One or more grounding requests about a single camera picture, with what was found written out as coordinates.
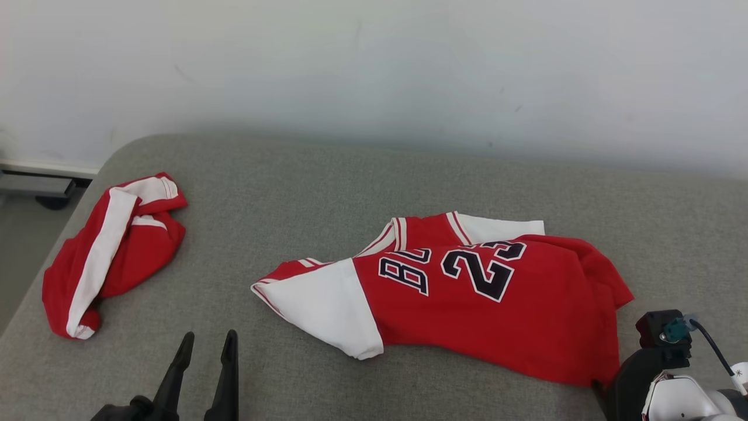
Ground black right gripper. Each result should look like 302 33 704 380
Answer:
605 346 694 421

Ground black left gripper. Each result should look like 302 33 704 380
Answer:
91 329 240 421

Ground red white basketball jersey shirt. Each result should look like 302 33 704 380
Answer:
251 211 636 388

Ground red shorts with white stripe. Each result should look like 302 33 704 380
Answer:
42 172 189 341

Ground grey fabric sofa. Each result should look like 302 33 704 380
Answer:
0 133 748 421

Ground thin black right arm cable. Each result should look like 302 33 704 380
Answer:
690 318 746 389

